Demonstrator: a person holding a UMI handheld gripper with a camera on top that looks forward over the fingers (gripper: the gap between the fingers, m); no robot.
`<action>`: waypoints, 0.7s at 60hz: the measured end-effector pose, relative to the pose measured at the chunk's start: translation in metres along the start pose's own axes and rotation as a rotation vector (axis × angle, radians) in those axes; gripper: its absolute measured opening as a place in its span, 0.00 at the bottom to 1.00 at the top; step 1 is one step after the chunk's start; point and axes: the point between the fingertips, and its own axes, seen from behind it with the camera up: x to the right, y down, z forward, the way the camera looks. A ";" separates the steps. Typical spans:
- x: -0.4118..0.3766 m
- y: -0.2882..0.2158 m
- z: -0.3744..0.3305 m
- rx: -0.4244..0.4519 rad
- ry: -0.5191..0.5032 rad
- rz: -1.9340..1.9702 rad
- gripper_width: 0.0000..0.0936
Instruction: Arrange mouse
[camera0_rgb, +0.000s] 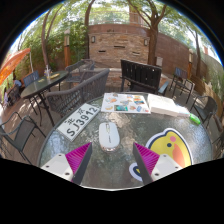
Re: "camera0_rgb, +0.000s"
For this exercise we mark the slim tree by fence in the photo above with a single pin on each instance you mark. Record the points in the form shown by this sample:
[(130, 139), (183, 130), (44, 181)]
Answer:
[(197, 53)]

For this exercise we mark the white licence plate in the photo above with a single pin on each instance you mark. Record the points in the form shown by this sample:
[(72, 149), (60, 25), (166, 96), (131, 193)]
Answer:
[(78, 121)]

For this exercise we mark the thin white box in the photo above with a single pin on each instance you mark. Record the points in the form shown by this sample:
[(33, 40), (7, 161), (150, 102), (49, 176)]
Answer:
[(184, 111)]

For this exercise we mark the white wall box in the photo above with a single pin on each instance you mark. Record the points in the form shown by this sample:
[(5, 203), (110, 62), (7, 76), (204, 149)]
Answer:
[(159, 61)]

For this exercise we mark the blue metal chair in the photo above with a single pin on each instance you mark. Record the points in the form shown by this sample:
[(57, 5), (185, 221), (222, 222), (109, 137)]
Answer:
[(30, 78)]

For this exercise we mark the grey wicker chair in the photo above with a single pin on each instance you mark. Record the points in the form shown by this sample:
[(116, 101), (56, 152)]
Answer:
[(83, 91), (81, 65)]

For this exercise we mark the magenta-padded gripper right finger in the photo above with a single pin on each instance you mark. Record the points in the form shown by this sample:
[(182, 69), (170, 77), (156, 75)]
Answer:
[(165, 164)]

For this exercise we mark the black metal mesh chair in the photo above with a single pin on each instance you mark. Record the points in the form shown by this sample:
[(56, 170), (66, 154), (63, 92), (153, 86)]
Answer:
[(22, 133), (220, 143), (206, 108)]

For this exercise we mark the curved trunk tree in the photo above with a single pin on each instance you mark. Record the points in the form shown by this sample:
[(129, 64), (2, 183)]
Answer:
[(87, 20)]

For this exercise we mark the black wall lamp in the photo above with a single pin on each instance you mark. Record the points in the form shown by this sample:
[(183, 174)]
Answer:
[(145, 42), (93, 39)]

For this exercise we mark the round dark side table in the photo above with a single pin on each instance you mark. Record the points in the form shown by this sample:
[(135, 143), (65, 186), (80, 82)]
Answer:
[(43, 83)]

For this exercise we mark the thin leaning tree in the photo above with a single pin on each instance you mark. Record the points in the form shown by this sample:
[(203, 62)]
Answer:
[(43, 43)]

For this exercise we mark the yellow duck mouse pad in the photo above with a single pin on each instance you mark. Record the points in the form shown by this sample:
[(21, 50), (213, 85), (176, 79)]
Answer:
[(168, 146)]

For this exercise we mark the dark metal slatted chair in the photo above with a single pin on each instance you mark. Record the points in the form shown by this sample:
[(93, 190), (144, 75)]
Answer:
[(181, 75)]

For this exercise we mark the printed picture sheet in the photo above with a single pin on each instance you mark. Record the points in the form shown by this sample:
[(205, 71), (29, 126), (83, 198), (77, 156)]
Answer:
[(125, 103)]

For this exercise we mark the orange parasol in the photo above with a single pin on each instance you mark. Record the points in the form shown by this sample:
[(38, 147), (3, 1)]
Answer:
[(11, 63)]

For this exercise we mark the large forked tree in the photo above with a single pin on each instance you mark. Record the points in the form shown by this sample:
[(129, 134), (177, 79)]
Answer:
[(153, 43)]

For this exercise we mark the white computer mouse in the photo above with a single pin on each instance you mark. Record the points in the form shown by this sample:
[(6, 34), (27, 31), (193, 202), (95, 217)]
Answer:
[(108, 136)]

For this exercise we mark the white flat box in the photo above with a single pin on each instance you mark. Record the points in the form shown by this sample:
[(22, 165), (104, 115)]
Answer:
[(156, 102), (171, 108)]

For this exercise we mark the wooden lamp post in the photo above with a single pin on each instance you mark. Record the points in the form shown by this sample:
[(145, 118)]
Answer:
[(190, 63), (67, 50)]

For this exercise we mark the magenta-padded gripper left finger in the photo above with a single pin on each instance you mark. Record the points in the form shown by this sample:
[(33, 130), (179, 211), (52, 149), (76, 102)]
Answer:
[(56, 164)]

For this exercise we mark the black wooden armchair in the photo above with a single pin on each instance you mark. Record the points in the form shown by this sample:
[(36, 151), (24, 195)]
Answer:
[(140, 75)]

